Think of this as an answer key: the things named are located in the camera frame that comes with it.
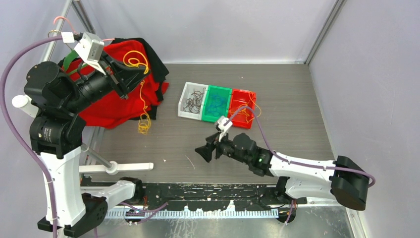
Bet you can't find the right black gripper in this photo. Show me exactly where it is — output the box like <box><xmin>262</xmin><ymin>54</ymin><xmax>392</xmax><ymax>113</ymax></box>
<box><xmin>195</xmin><ymin>129</ymin><xmax>250</xmax><ymax>165</ymax></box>

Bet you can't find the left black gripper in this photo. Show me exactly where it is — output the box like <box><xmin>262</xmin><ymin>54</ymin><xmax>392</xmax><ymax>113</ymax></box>
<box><xmin>62</xmin><ymin>50</ymin><xmax>150</xmax><ymax>114</ymax></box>

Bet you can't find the brown wire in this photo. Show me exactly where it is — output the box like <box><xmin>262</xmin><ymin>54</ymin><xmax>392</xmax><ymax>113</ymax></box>
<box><xmin>182</xmin><ymin>86</ymin><xmax>208</xmax><ymax>115</ymax></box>

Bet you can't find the yellow wire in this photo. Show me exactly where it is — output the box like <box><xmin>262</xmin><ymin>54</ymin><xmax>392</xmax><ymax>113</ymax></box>
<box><xmin>122</xmin><ymin>50</ymin><xmax>152</xmax><ymax>135</ymax></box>
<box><xmin>233</xmin><ymin>91</ymin><xmax>262</xmax><ymax>124</ymax></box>

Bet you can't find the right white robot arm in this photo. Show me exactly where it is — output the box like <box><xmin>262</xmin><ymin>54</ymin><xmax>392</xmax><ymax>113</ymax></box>
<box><xmin>195</xmin><ymin>132</ymin><xmax>369</xmax><ymax>211</ymax></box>

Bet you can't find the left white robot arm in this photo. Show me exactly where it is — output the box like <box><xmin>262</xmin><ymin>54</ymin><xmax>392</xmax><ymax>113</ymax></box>
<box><xmin>24</xmin><ymin>53</ymin><xmax>147</xmax><ymax>238</ymax></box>

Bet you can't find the red shirt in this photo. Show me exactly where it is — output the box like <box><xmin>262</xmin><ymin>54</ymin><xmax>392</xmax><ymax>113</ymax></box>
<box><xmin>59</xmin><ymin>40</ymin><xmax>170</xmax><ymax>130</ymax></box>

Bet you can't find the black garment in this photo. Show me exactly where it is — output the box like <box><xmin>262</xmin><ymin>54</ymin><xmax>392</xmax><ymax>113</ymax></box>
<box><xmin>57</xmin><ymin>37</ymin><xmax>170</xmax><ymax>121</ymax></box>

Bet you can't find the white plastic bin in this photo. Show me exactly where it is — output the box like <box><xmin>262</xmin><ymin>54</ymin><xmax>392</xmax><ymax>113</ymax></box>
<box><xmin>177</xmin><ymin>82</ymin><xmax>209</xmax><ymax>120</ymax></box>

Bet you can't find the green plastic bin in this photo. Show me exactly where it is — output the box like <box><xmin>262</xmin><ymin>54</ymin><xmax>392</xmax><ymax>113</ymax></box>
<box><xmin>201</xmin><ymin>85</ymin><xmax>232</xmax><ymax>122</ymax></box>

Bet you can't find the red plastic bin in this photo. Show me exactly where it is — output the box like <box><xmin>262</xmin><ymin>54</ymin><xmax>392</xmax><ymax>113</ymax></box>
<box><xmin>228</xmin><ymin>89</ymin><xmax>256</xmax><ymax>129</ymax></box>

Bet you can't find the green clothes hanger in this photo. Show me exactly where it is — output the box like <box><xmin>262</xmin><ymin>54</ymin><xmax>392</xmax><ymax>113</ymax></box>
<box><xmin>62</xmin><ymin>50</ymin><xmax>84</xmax><ymax>78</ymax></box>

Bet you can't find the white rack foot bar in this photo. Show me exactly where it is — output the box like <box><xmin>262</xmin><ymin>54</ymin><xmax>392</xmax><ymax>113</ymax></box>
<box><xmin>79</xmin><ymin>161</ymin><xmax>154</xmax><ymax>175</ymax></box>

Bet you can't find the pink clothes hanger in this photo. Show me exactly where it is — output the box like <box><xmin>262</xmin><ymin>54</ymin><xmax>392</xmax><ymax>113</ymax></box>
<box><xmin>53</xmin><ymin>16</ymin><xmax>115</xmax><ymax>42</ymax></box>

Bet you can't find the metal clothes rack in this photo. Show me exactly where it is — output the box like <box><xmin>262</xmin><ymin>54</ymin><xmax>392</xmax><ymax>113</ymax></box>
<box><xmin>11</xmin><ymin>0</ymin><xmax>114</xmax><ymax>168</ymax></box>

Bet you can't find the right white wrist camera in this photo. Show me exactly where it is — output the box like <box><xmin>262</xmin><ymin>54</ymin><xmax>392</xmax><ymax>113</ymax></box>
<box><xmin>215</xmin><ymin>116</ymin><xmax>233</xmax><ymax>142</ymax></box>

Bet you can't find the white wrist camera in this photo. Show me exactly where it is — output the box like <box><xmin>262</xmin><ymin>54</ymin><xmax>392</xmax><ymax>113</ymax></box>
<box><xmin>74</xmin><ymin>32</ymin><xmax>105</xmax><ymax>75</ymax></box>
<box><xmin>215</xmin><ymin>116</ymin><xmax>233</xmax><ymax>142</ymax></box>

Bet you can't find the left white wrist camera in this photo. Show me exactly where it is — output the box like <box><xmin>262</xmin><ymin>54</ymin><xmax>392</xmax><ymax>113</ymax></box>
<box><xmin>74</xmin><ymin>32</ymin><xmax>105</xmax><ymax>75</ymax></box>

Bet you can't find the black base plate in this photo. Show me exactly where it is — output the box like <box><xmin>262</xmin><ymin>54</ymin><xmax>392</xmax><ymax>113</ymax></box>
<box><xmin>126</xmin><ymin>183</ymin><xmax>291</xmax><ymax>212</ymax></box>

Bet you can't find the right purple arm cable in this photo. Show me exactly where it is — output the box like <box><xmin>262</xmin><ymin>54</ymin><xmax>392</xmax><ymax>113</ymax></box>
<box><xmin>226</xmin><ymin>106</ymin><xmax>377</xmax><ymax>225</ymax></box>

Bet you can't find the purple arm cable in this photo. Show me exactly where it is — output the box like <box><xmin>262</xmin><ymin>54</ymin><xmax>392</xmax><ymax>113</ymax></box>
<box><xmin>0</xmin><ymin>36</ymin><xmax>169</xmax><ymax>238</ymax></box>
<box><xmin>226</xmin><ymin>106</ymin><xmax>377</xmax><ymax>225</ymax></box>

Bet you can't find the aluminium rail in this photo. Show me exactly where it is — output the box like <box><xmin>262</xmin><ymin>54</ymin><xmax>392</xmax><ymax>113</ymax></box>
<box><xmin>105</xmin><ymin>183</ymin><xmax>291</xmax><ymax>220</ymax></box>

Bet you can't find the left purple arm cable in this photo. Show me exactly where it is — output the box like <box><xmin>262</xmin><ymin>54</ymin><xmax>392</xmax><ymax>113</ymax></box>
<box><xmin>0</xmin><ymin>36</ymin><xmax>169</xmax><ymax>238</ymax></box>

